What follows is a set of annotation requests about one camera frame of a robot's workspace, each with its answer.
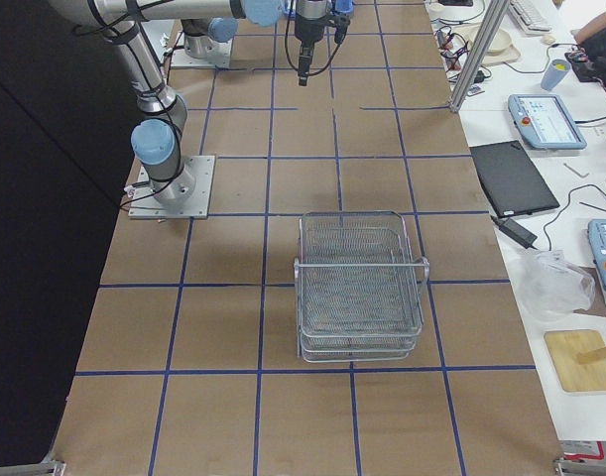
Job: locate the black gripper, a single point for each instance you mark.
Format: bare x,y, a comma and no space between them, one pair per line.
307,26

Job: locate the small remote control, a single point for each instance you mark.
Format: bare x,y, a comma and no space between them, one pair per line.
475,89

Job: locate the white bowl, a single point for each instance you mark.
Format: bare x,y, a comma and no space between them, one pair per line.
500,43

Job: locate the black laptop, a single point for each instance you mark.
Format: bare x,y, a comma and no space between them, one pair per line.
510,180

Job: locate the blue cup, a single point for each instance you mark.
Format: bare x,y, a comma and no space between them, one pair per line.
555,72

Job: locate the black power adapter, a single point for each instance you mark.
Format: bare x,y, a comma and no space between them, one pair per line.
516,232

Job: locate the clear plastic bag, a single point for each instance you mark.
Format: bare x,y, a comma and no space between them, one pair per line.
549,285

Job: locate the wooden board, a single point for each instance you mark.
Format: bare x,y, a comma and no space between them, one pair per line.
579,359

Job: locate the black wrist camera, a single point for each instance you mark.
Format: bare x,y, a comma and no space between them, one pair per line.
341,23

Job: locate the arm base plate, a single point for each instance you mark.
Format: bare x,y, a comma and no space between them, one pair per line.
201,52
187,196

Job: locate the aluminium frame post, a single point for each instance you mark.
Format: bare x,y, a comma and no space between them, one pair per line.
486,32

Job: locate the wire mesh shelf rack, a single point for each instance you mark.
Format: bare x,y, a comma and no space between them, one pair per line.
358,287

